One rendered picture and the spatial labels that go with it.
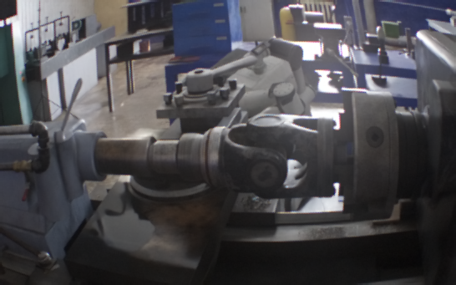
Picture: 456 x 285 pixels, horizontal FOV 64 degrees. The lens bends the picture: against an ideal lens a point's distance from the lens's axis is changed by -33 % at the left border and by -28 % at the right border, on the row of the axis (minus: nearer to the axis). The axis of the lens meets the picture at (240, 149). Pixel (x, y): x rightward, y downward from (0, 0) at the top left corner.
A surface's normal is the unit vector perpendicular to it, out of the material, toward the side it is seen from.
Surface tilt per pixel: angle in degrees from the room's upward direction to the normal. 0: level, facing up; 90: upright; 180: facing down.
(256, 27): 90
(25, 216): 62
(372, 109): 24
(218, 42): 90
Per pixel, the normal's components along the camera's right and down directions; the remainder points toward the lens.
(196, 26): -0.18, 0.40
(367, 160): -0.20, 0.05
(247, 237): -0.08, -0.91
